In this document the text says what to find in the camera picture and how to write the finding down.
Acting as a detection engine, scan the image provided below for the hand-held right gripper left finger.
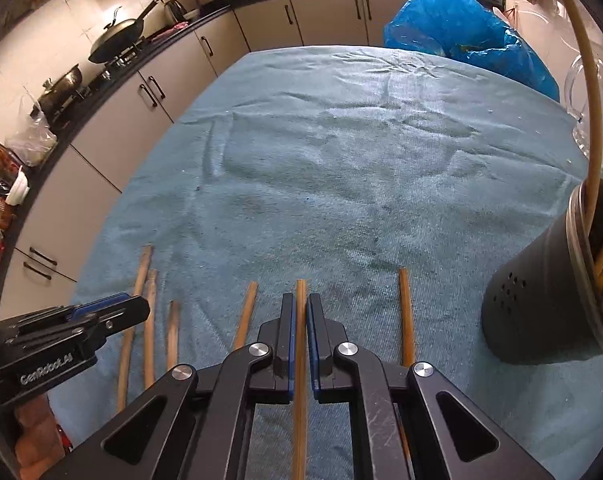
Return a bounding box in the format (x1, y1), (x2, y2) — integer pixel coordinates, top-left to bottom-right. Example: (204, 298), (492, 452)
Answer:
(41, 294), (297, 480)

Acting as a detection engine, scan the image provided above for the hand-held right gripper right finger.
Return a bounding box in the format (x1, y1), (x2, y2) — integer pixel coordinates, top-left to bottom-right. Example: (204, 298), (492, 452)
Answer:
(306, 292), (557, 480)

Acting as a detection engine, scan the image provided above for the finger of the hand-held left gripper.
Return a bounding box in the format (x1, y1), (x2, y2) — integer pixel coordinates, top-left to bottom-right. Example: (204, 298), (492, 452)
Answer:
(0, 293), (138, 334)
(75, 296), (151, 347)

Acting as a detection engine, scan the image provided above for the black utensil holder cup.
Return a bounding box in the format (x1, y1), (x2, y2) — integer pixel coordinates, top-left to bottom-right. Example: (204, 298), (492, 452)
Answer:
(481, 177), (603, 366)

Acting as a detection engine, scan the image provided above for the person's left hand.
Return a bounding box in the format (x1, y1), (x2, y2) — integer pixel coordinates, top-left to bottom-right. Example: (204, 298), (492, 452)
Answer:
(11, 394), (67, 480)

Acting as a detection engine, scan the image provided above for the white ceramic bowl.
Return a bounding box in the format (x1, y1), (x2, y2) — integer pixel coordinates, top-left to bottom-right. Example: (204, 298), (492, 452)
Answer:
(4, 170), (32, 206)

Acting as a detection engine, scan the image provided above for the blue table cloth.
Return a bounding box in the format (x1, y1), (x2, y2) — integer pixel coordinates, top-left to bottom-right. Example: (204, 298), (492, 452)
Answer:
(46, 46), (603, 480)

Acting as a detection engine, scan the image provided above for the clear plastic bag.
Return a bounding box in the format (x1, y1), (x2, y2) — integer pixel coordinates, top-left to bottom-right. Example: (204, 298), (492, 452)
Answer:
(6, 95), (58, 167)

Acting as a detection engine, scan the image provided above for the steel cooking pot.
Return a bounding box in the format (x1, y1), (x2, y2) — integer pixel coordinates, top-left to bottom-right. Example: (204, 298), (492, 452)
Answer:
(37, 63), (84, 116)

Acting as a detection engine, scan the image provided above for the gas stove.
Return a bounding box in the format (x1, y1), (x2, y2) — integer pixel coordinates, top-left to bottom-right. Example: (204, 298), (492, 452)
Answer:
(56, 42), (148, 107)

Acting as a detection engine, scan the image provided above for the black wok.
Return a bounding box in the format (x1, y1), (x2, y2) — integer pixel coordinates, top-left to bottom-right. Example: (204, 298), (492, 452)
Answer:
(88, 0), (161, 64)

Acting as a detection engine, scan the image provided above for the black kitchen countertop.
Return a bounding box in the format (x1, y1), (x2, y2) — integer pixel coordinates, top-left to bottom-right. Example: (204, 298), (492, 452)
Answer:
(0, 0), (507, 261)

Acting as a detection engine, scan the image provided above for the clear glass pitcher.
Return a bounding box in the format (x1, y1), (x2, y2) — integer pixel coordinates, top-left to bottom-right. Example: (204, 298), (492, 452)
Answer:
(564, 52), (603, 166)

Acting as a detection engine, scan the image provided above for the blue plastic bag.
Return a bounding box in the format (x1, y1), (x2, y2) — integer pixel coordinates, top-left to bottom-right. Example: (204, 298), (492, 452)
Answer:
(384, 0), (561, 103)

